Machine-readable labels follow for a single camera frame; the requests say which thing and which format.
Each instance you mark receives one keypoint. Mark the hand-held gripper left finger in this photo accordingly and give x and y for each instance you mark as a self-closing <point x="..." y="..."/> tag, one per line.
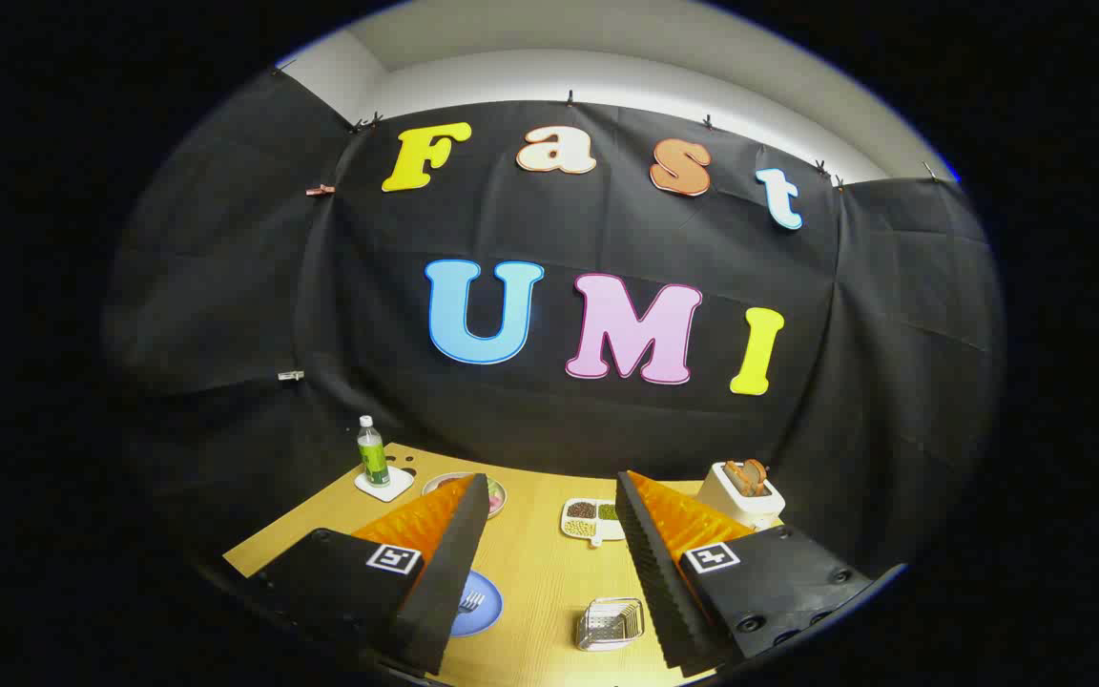
<point x="445" y="582"/>

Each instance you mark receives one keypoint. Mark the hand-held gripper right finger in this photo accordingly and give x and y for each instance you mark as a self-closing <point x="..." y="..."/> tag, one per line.
<point x="654" y="572"/>

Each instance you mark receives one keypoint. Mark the silver fork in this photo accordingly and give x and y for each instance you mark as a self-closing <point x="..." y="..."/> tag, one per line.
<point x="473" y="601"/>

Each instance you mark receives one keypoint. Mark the blue round plate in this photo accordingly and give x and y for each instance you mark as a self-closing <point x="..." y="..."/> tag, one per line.
<point x="485" y="618"/>

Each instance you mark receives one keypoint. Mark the perforated metal basket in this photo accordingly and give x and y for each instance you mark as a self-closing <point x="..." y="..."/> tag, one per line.
<point x="610" y="625"/>

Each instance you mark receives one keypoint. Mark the white divided dish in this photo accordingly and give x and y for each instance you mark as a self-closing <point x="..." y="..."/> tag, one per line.
<point x="580" y="540"/>

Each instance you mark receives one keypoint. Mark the pile of yellow soybeans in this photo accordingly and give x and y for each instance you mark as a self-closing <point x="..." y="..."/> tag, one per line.
<point x="580" y="528"/>

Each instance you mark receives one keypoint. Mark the pile of dark red beans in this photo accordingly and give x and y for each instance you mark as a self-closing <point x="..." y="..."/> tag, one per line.
<point x="581" y="510"/>

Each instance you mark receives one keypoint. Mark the beige food plate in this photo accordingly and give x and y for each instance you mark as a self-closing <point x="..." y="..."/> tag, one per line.
<point x="497" y="496"/>

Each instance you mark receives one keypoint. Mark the white square coaster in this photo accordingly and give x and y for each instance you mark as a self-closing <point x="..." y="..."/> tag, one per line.
<point x="399" y="487"/>

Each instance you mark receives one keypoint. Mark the white toaster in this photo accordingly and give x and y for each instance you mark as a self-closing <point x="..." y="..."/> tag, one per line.
<point x="736" y="504"/>

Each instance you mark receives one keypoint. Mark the brown toast slice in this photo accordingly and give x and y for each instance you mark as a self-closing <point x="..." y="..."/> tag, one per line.
<point x="735" y="477"/>
<point x="757" y="475"/>

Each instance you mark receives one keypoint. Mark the green label water bottle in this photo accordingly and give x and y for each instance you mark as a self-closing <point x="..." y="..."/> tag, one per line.
<point x="373" y="453"/>

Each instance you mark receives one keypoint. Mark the copper clip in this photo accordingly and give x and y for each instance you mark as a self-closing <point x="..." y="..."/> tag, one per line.
<point x="321" y="190"/>

